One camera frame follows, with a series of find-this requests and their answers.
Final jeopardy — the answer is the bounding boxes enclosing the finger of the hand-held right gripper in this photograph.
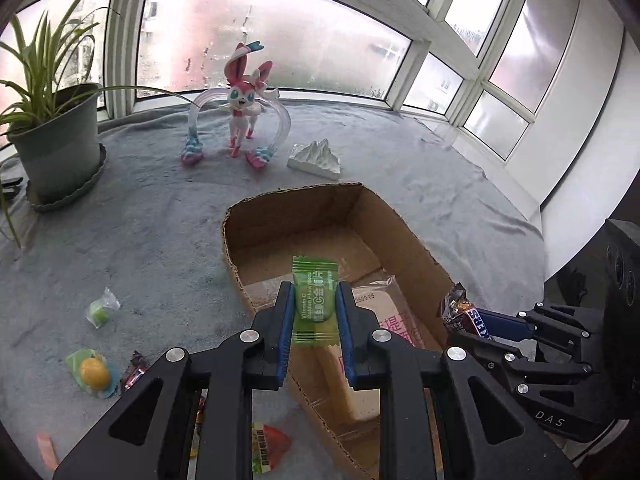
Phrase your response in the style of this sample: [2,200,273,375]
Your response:
[446,332,601,401]
[470,300,608,361]

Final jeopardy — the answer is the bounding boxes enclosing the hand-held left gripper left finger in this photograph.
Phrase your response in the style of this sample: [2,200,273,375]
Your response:
[52,280,296,480]

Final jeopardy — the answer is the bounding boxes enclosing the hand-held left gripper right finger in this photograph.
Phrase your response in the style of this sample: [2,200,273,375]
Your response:
[335,280,581,480]

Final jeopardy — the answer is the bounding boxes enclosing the brown chocolate bar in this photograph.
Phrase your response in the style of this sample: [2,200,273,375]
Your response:
[440,282,496,343]

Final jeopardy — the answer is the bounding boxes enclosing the green candy packet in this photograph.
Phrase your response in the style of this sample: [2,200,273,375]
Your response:
[292,255,341,348]

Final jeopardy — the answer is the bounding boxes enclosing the cardboard box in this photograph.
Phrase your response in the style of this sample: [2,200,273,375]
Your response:
[221,182,456,480]

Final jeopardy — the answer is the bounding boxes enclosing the yellow jelly cup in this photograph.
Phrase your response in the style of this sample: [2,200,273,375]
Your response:
[65,347,121,400]

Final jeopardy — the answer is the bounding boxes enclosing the wrapped bread packet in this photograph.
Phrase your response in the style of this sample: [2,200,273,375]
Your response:
[314,275,431,423]

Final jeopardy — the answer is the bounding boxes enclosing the red green snack packet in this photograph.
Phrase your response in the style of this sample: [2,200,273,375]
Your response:
[251,422,292,476]

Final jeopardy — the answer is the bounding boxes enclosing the colourful snack packet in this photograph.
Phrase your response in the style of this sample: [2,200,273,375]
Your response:
[190,392,208,458]

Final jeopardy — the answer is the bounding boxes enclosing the dark wrapped candy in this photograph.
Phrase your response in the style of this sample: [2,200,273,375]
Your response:
[117,351,150,393]

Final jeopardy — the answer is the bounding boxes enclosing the grey blanket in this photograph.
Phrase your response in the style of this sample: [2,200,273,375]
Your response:
[0,100,546,480]

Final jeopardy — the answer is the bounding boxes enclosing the white mountain ornament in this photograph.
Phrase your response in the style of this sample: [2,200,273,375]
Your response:
[286,139,342,181]

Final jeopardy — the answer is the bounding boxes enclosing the green candy in clear wrapper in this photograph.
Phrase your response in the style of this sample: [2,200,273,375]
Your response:
[86,287,122,330]

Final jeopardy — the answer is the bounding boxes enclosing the pink white toy figure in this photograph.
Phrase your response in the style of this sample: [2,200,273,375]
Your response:
[181,42,292,170]

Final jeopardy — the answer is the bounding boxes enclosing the green pot saucer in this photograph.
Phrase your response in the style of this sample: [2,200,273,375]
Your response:
[25,142,108,212]

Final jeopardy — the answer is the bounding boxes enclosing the pink snack piece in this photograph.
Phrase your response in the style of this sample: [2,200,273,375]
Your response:
[36,432,60,467]

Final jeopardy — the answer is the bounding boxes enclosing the green plant pot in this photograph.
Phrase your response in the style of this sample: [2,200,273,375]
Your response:
[6,82,101,201]

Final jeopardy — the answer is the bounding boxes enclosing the green spider plant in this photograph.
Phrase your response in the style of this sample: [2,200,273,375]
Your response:
[0,0,216,251]

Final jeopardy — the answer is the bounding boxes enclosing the white window frame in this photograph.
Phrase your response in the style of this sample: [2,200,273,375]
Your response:
[0,0,626,161]

